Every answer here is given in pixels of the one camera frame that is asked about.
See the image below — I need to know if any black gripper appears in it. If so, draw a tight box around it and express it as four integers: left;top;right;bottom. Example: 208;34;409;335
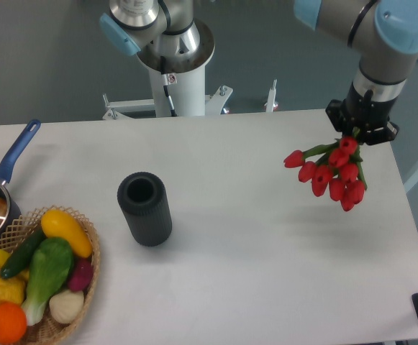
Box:
325;99;399;145

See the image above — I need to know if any red tulip bouquet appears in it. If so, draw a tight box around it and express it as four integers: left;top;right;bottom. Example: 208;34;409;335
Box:
283;128;368;212

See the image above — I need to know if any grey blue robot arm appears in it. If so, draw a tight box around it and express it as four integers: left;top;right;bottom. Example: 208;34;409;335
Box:
99;1;418;145

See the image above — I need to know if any dark grey ribbed vase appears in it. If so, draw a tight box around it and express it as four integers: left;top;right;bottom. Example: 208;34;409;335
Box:
117;172;173;247

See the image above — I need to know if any purple red beet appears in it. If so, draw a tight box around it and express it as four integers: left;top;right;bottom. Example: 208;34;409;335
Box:
67;259;94;292

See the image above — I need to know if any yellow squash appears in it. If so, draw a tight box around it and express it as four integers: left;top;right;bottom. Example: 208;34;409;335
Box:
40;209;93;259

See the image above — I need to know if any green bok choy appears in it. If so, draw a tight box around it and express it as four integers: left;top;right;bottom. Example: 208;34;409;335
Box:
22;237;74;326

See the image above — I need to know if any woven wicker basket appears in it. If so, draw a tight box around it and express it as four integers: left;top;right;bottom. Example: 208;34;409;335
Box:
0;205;101;344

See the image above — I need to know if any white garlic bulb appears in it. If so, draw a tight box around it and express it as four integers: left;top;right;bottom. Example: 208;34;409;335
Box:
49;289;84;324

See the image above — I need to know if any dark green cucumber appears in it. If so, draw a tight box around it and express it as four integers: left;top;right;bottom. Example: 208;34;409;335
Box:
0;229;46;279

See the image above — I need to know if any yellow corn cob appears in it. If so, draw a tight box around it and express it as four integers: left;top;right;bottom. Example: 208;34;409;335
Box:
0;275;27;309

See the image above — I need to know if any orange fruit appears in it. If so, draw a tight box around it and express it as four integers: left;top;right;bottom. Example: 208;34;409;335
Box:
0;303;27;344

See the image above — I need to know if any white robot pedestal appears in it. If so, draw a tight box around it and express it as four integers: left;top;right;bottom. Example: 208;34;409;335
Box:
100;14;233;117

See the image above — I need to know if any black cable on pedestal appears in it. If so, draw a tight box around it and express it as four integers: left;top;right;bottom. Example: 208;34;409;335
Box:
159;55;178;118

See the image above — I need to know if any blue handled saucepan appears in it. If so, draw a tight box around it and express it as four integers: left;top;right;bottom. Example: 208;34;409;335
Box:
0;119;41;236

